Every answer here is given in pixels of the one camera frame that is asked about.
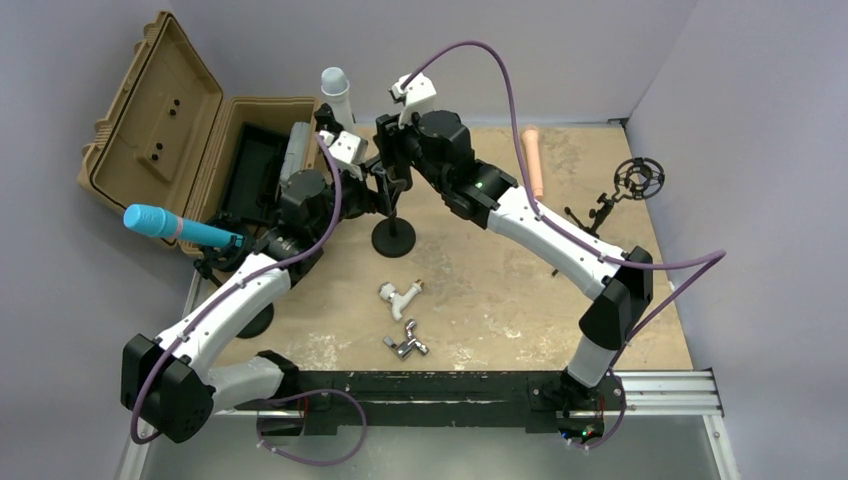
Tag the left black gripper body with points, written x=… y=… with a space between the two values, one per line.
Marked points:
x=354 y=194

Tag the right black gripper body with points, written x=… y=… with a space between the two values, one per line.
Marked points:
x=400 y=146

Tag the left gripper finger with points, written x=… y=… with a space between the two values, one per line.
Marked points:
x=394 y=193
x=379 y=179

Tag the black tripod shock-mount stand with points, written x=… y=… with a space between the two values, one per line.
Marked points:
x=636 y=179

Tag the black microphone silver grille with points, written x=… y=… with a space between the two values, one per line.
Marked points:
x=403 y=175

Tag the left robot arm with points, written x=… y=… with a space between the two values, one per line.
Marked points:
x=171 y=383

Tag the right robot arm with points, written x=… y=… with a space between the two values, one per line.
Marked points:
x=438 y=146

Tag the white microphone grey head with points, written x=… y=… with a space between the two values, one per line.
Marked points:
x=335 y=88

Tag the pink microphone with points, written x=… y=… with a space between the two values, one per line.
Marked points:
x=530 y=140

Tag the blue microphone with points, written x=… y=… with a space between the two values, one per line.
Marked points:
x=157 y=222

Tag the grey device in case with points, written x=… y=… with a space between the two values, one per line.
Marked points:
x=295 y=152

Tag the white plastic tap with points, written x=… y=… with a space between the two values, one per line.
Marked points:
x=397 y=302

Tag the chrome metal faucet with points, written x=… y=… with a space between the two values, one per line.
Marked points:
x=411 y=342

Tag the tan plastic hard case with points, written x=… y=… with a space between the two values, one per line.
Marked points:
x=171 y=138

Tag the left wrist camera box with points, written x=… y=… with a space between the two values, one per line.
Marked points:
x=348 y=150

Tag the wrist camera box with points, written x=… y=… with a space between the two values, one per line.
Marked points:
x=348 y=150
x=419 y=96

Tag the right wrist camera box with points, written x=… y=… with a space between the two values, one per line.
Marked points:
x=419 y=96

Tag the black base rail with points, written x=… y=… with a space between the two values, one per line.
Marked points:
x=483 y=399

